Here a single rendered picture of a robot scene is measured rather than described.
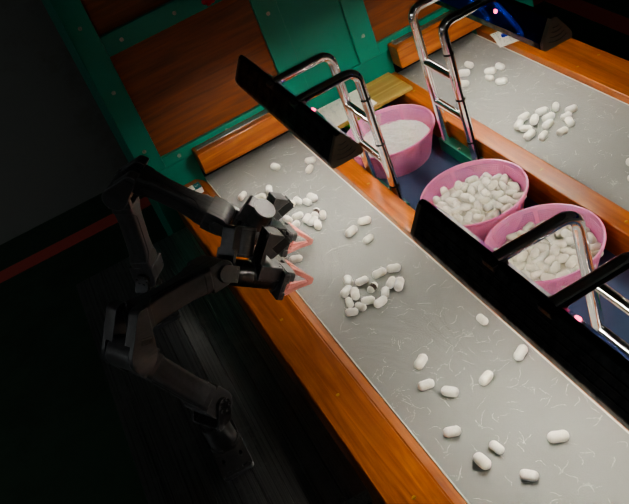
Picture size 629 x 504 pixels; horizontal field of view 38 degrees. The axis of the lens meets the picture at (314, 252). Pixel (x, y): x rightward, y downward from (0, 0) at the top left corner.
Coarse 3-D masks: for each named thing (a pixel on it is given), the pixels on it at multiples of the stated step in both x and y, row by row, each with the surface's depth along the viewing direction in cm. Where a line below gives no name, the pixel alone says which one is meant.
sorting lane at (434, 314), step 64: (256, 192) 260; (320, 192) 249; (320, 256) 226; (384, 256) 218; (320, 320) 207; (384, 320) 200; (448, 320) 194; (384, 384) 185; (448, 384) 180; (512, 384) 174; (448, 448) 168; (512, 448) 163; (576, 448) 159
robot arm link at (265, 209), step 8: (248, 200) 214; (256, 200) 214; (264, 200) 216; (248, 208) 213; (256, 208) 213; (264, 208) 214; (272, 208) 215; (240, 216) 215; (248, 216) 215; (256, 216) 213; (264, 216) 212; (272, 216) 214; (216, 224) 216; (248, 224) 215; (256, 224) 214; (264, 224) 215; (216, 232) 218
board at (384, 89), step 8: (376, 80) 280; (384, 80) 279; (392, 80) 277; (400, 80) 275; (368, 88) 278; (376, 88) 276; (384, 88) 275; (392, 88) 273; (400, 88) 271; (408, 88) 270; (376, 96) 272; (384, 96) 271; (392, 96) 269; (376, 104) 269; (384, 104) 269
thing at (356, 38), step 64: (64, 0) 234; (128, 0) 242; (192, 0) 248; (256, 0) 255; (320, 0) 264; (384, 0) 273; (128, 64) 250; (192, 64) 257; (320, 64) 273; (128, 128) 257; (192, 128) 266
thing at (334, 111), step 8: (352, 96) 277; (328, 104) 278; (336, 104) 276; (360, 104) 271; (320, 112) 276; (328, 112) 274; (336, 112) 272; (344, 112) 271; (336, 120) 269; (344, 120) 267
